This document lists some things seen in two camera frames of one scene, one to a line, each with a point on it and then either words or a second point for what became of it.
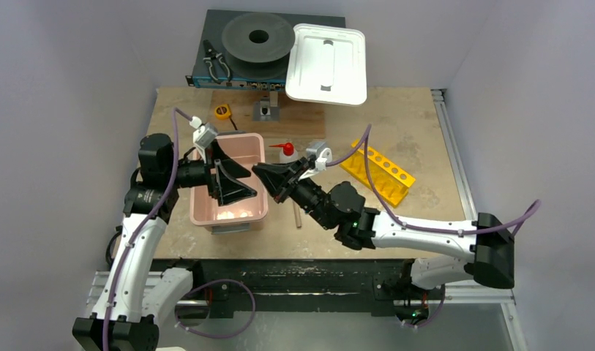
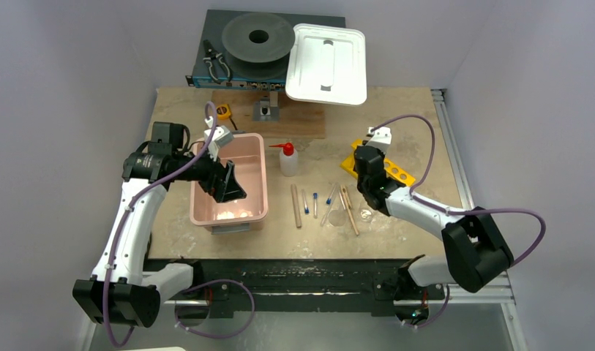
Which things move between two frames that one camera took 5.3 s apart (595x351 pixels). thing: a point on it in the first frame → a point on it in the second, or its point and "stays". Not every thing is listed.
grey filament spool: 257,46 stays
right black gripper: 287,181 → 371,182
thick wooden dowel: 297,214 stays
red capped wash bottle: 288,154 stays
